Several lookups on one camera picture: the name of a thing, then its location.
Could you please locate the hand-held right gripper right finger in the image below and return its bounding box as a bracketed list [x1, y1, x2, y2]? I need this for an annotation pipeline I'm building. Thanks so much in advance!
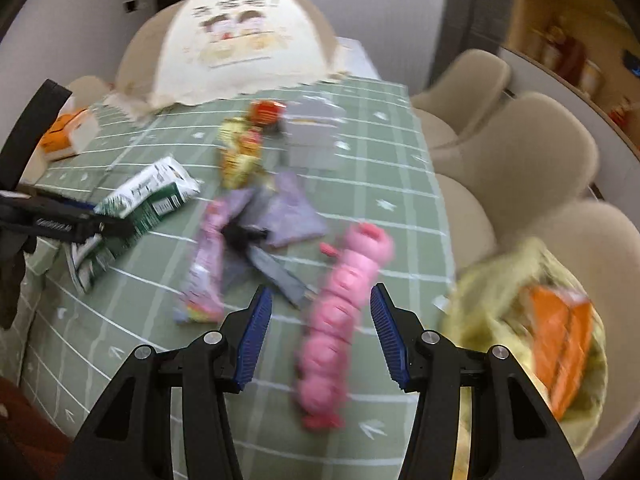
[371, 284, 586, 480]

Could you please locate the black bin with yellow liner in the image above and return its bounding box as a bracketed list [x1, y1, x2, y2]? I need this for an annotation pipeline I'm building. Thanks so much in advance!
[442, 237, 608, 456]

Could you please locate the dark red pouch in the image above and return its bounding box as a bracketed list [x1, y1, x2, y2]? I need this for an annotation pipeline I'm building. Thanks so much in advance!
[552, 34, 587, 87]

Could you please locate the yellow red snack packet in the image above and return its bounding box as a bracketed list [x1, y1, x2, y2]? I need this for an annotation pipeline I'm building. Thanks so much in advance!
[218, 116, 266, 188]

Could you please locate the lilac foil wrapper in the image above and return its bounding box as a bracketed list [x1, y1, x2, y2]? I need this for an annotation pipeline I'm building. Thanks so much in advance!
[239, 170, 328, 250]

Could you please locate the pink white wrapper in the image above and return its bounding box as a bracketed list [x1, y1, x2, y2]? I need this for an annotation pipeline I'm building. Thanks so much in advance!
[175, 199, 251, 323]

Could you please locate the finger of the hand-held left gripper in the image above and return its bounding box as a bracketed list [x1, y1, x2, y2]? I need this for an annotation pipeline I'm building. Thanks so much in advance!
[75, 212, 137, 242]
[27, 187, 101, 213]

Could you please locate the red sausage packet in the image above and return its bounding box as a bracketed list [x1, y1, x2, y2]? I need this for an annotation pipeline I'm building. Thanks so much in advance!
[248, 100, 288, 128]

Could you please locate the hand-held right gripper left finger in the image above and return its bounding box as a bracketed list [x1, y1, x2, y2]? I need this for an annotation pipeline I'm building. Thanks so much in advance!
[55, 286, 273, 480]

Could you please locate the orange snack carton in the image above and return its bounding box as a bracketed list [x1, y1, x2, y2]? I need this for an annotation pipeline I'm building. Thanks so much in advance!
[530, 285, 595, 418]

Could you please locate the black curved bar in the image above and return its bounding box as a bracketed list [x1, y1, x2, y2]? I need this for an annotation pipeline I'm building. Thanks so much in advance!
[0, 80, 74, 191]

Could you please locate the orange tissue box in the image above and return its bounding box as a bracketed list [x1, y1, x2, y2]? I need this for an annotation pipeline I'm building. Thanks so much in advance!
[37, 107, 101, 161]

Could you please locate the beige dining chair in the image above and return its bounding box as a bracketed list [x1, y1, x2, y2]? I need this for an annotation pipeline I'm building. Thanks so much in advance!
[430, 92, 601, 221]
[450, 199, 640, 461]
[410, 49, 513, 138]

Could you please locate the grey foil wrapper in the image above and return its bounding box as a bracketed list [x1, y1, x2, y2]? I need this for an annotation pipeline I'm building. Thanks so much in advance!
[222, 225, 315, 309]

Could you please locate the beige mesh food cover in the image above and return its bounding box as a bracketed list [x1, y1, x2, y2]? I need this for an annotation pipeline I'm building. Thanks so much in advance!
[114, 0, 351, 113]

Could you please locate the green white milk carton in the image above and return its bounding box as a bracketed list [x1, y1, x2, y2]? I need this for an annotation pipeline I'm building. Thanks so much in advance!
[65, 157, 201, 295]

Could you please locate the beige wall cabinet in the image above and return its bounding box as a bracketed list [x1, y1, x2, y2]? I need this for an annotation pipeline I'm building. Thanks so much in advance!
[500, 0, 640, 153]

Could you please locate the green checked tablecloth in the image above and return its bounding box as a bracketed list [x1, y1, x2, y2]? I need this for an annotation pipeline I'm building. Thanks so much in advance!
[20, 75, 458, 453]

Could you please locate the pink caterpillar toy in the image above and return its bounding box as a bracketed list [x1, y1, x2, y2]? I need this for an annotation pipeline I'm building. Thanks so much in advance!
[292, 222, 396, 432]

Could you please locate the grey toothpick holder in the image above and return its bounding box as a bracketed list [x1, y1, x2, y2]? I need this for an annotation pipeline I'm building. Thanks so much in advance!
[282, 102, 346, 171]

